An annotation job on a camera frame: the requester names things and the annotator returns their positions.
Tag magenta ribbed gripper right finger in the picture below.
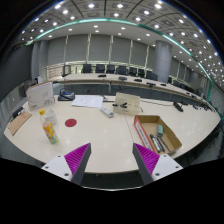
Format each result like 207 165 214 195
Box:
133 143 182 185

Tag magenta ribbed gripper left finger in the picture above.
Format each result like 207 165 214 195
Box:
42 143 91 185

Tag dark marker pen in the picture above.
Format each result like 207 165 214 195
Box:
157 136 171 152

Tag silver marker pen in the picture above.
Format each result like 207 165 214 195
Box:
150 134 160 153

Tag open brown cardboard box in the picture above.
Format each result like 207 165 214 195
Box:
134 115 182 155

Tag teal eraser block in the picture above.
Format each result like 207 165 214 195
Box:
157 125 163 136

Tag red round coaster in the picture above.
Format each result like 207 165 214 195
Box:
65 119 77 127

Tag yellow capped drink bottle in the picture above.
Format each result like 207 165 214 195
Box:
39 108 58 144

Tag clear plastic cup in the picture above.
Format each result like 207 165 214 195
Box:
46 109 57 125

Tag black table microphone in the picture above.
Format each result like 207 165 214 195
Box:
173 102 184 112

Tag white remote control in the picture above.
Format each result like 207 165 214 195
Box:
100 107 114 118

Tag white paper sheets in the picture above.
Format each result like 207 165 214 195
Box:
72 95 103 108

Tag beige cardboard sheet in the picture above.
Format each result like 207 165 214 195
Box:
113 92 140 115

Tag brown flat cardboard piece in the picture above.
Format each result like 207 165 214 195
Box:
8 112 32 136

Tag black desk telephone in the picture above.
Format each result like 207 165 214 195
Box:
58 89 75 101

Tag black office chair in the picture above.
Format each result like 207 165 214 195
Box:
106 65 115 74
116 66 127 75
82 64 92 73
95 64 105 73

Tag grey round pillar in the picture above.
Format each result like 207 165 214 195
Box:
153 40 172 83

